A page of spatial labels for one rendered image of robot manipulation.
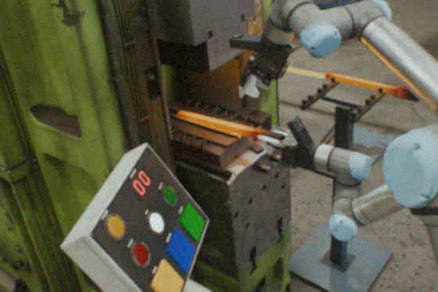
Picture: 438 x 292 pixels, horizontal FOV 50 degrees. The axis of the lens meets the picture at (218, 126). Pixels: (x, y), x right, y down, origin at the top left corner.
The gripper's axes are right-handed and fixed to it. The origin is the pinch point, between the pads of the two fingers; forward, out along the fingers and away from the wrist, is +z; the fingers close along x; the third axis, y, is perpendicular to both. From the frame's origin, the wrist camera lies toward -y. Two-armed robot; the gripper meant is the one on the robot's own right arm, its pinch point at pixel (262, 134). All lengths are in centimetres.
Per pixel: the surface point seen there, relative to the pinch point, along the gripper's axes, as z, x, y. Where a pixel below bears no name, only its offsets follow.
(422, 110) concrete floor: 11, 227, 103
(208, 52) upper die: 8.2, -12.0, -31.2
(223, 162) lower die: 8.9, -10.8, 7.4
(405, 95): -25, 64, 10
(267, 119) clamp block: 8.9, 16.5, 4.9
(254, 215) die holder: 3.4, -3.9, 32.7
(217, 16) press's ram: 8.0, -6.1, -40.2
